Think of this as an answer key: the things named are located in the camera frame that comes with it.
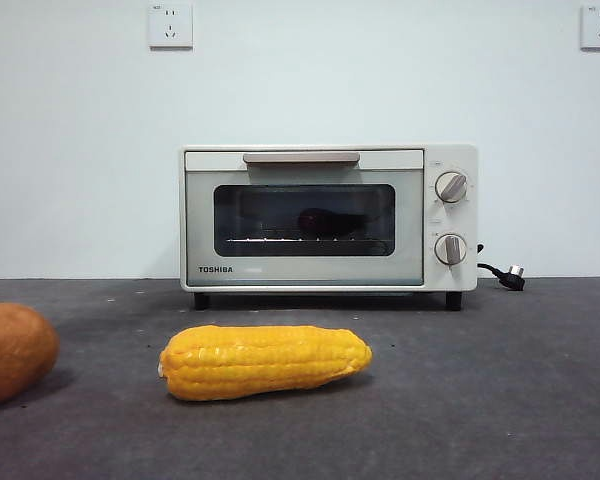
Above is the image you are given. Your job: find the white glass oven door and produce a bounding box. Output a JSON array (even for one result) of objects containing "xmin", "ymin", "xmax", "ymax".
[{"xmin": 184, "ymin": 148, "xmax": 426, "ymax": 290}]

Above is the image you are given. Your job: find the purple eggplant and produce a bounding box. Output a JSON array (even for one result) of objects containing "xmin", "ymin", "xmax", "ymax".
[{"xmin": 297, "ymin": 207, "xmax": 369, "ymax": 237}]

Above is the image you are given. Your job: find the beige round oven knob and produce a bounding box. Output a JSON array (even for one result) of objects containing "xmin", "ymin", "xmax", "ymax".
[
  {"xmin": 435, "ymin": 171, "xmax": 470, "ymax": 204},
  {"xmin": 434, "ymin": 232, "xmax": 469, "ymax": 266}
]

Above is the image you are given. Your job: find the white toaster oven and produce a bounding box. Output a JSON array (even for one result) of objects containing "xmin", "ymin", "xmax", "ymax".
[{"xmin": 181, "ymin": 143, "xmax": 480, "ymax": 312}]

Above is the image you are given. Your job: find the yellow corn cob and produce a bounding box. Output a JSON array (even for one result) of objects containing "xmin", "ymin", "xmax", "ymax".
[{"xmin": 158, "ymin": 324, "xmax": 374, "ymax": 401}]

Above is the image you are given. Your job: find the orange-brown sweet potato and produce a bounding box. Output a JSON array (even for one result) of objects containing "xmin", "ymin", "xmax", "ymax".
[{"xmin": 0, "ymin": 302, "xmax": 60, "ymax": 412}]

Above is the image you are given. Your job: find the metal wire oven rack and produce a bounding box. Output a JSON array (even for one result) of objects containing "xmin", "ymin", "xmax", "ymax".
[{"xmin": 225, "ymin": 234, "xmax": 387, "ymax": 246}]

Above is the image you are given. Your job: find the black power cable with plug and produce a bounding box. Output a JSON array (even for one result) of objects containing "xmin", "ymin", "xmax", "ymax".
[{"xmin": 476, "ymin": 243, "xmax": 527, "ymax": 292}]

